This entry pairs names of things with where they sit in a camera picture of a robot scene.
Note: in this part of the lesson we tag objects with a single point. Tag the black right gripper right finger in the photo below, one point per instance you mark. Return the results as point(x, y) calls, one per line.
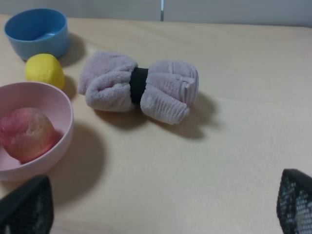
point(294, 202)

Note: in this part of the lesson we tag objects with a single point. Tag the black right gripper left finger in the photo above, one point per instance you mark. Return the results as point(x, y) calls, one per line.
point(28, 209)

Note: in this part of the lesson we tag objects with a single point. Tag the red peach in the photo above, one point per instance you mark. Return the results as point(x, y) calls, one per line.
point(26, 134)

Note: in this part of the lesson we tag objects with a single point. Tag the pink bowl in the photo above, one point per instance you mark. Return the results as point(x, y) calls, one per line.
point(56, 105)

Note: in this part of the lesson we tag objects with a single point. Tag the yellow lemon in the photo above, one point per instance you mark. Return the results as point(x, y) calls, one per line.
point(45, 68)

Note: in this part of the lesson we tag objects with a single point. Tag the pink towel with black band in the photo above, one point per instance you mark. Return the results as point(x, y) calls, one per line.
point(165, 91)

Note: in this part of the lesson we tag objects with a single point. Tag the blue bowl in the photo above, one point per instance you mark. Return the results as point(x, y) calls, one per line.
point(38, 31)

